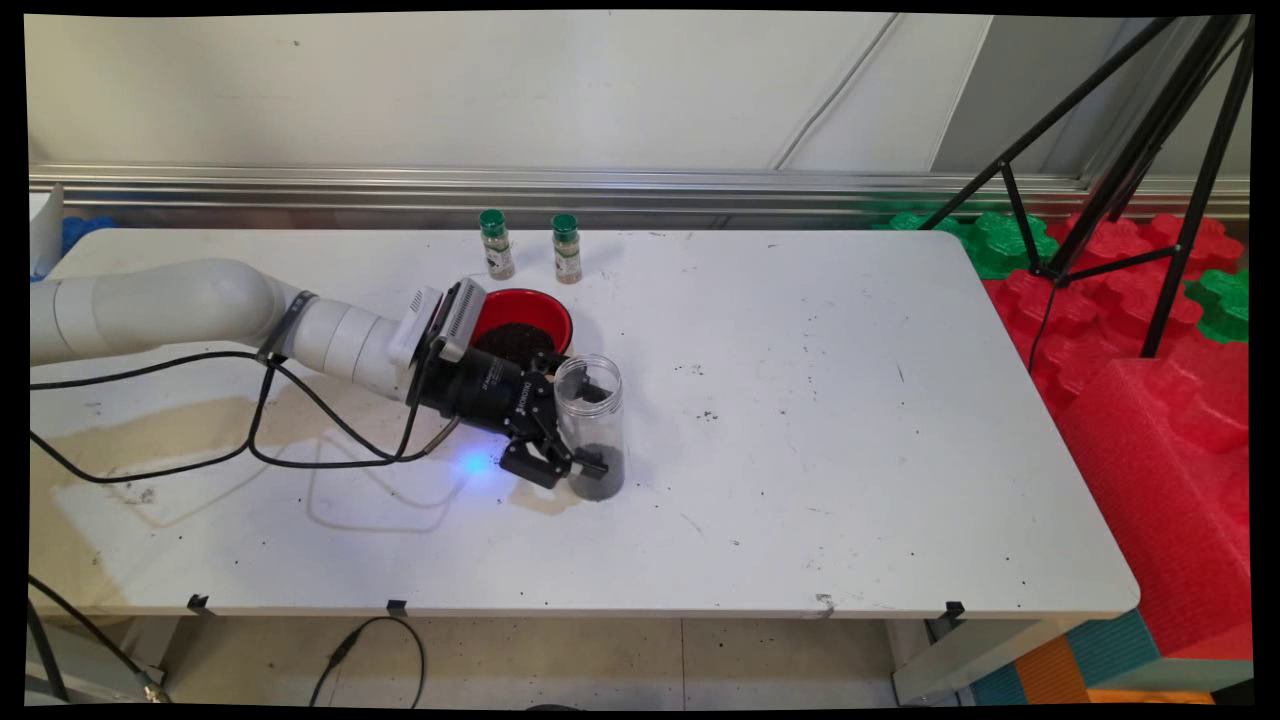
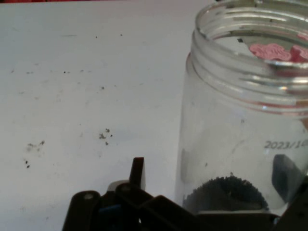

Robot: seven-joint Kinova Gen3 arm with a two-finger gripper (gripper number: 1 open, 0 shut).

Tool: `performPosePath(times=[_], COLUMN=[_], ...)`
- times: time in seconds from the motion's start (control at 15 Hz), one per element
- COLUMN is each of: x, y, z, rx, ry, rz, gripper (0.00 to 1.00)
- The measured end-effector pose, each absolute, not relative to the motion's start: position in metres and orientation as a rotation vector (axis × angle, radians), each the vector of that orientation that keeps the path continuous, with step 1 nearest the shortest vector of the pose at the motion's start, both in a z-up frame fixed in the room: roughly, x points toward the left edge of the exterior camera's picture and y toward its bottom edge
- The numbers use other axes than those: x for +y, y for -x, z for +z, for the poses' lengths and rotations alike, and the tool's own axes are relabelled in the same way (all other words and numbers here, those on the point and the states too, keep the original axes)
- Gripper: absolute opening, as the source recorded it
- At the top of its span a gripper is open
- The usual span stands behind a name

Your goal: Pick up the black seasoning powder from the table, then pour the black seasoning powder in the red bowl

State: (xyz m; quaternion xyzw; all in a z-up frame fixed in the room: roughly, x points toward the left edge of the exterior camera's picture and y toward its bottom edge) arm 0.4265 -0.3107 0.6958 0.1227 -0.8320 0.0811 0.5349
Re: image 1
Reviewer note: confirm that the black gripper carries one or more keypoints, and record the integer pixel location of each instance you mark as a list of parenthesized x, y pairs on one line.
[(480, 392)]

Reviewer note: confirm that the clear plastic jar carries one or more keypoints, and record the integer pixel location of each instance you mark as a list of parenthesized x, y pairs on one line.
[(590, 430)]

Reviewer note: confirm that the red bowl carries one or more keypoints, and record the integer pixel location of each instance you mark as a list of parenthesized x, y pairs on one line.
[(530, 305)]

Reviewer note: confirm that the green-capped spice bottle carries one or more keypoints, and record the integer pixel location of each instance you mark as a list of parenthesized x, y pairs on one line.
[(497, 250), (567, 255)]

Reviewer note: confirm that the white table leg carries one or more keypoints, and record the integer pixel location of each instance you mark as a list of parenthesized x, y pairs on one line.
[(960, 665), (110, 655)]

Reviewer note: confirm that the green foam puzzle piece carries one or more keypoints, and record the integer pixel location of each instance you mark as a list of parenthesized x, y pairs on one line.
[(1222, 305), (1000, 245)]

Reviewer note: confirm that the blue foam piece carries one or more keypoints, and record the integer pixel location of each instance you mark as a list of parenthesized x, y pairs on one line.
[(88, 232)]

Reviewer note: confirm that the white box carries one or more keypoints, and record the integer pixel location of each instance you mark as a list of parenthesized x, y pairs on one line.
[(47, 230)]

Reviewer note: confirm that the black stand leg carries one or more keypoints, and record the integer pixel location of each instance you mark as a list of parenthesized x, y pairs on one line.
[(47, 650)]

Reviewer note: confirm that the red foam puzzle mat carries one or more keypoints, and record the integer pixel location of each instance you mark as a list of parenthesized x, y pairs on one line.
[(1095, 300)]

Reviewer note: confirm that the orange foam mat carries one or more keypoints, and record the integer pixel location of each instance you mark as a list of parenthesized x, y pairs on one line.
[(1050, 672)]

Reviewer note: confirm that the teal foam mat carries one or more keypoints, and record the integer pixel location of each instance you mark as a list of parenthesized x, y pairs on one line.
[(1110, 648)]

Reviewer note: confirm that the black tripod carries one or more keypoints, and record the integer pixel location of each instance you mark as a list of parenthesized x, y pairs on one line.
[(1200, 200)]

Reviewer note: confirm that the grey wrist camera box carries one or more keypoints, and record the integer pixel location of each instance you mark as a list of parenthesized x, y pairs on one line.
[(460, 315)]

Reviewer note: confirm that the aluminium wall rail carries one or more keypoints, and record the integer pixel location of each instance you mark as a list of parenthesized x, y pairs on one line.
[(700, 185)]

